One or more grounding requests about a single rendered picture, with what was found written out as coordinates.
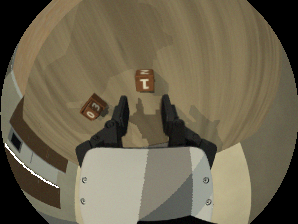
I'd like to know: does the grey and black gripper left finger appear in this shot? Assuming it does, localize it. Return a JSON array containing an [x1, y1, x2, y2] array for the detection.
[[75, 96, 130, 168]]

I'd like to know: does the brown number cube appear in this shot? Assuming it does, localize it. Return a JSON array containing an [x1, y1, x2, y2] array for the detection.
[[135, 69, 154, 92], [83, 100, 102, 120]]

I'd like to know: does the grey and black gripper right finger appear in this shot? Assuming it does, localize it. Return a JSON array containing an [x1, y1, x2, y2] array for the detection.
[[161, 95, 217, 169]]

